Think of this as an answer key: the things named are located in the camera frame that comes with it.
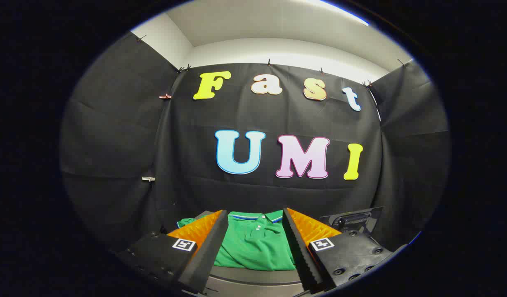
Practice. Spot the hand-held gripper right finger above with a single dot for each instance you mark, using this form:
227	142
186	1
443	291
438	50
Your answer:
303	255

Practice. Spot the green polo shirt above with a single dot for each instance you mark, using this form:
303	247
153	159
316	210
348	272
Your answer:
253	247

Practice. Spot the black backdrop cloth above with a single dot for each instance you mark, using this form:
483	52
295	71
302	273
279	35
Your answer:
195	185

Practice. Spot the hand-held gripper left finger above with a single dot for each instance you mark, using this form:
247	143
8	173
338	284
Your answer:
204	264

